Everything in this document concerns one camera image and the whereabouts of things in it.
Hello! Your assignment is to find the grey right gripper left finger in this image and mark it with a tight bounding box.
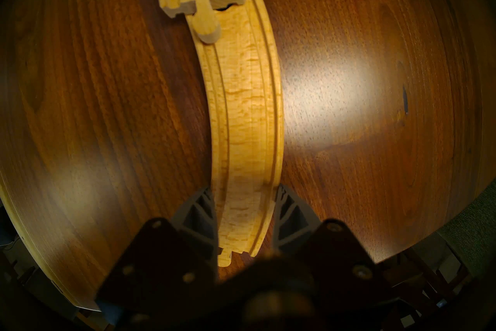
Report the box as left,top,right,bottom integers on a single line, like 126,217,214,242
97,187,220,315

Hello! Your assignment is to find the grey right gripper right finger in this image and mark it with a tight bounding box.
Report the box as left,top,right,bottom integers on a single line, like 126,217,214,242
270,184,392,304

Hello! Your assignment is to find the green upholstered dining chair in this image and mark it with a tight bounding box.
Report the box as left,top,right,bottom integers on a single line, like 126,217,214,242
436,179,496,276

